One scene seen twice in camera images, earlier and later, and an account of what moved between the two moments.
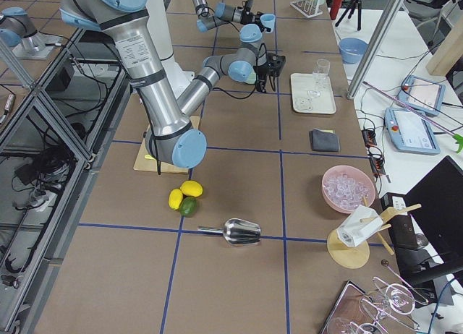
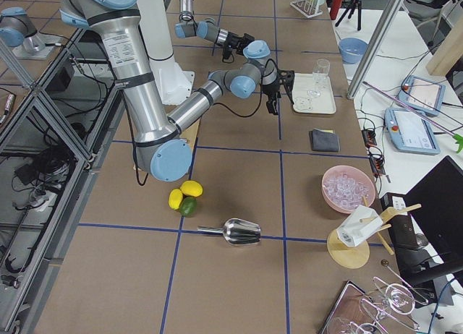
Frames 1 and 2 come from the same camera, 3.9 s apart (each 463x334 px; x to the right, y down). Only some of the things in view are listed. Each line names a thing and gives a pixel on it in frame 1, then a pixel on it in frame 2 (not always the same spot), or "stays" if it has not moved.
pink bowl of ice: x=343 y=187 stays
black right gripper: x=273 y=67 → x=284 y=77
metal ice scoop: x=236 y=231 stays
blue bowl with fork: x=352 y=49 stays
